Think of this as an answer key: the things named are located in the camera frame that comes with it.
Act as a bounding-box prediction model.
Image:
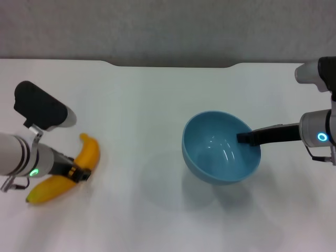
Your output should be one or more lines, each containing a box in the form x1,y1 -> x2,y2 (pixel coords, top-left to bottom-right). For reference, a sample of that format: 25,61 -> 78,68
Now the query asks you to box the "right wrist cable with plug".
305,145 -> 336,166

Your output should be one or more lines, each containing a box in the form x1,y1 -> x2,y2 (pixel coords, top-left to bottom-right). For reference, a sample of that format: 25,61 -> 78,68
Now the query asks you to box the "wrist cable with plug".
0,175 -> 30,193
305,145 -> 336,166

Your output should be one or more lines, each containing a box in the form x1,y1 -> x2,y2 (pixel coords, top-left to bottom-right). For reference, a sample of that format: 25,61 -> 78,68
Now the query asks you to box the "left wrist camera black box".
13,80 -> 77,131

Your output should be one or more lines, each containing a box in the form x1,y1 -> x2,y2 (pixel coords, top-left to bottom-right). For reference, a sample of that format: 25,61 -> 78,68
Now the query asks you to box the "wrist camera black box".
13,80 -> 77,131
295,56 -> 336,93

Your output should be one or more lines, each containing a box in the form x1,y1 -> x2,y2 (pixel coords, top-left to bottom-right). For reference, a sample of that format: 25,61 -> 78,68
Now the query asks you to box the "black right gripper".
236,123 -> 301,146

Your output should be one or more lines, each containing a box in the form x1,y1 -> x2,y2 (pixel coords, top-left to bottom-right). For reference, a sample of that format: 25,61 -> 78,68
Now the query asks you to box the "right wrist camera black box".
295,56 -> 336,93

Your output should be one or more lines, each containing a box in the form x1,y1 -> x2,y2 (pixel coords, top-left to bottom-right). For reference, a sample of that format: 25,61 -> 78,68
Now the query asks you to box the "blue ceramic bowl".
181,111 -> 261,186

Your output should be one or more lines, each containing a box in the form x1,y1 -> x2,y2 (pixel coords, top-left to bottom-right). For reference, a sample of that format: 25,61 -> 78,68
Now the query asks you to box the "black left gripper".
51,149 -> 92,183

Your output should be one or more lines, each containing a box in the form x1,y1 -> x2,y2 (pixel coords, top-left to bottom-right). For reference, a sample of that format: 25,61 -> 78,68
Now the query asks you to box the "left wrist cable with plug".
0,175 -> 30,193

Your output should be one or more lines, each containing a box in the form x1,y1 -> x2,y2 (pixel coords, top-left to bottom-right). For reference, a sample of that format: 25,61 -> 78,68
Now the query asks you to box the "yellow banana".
25,133 -> 101,205

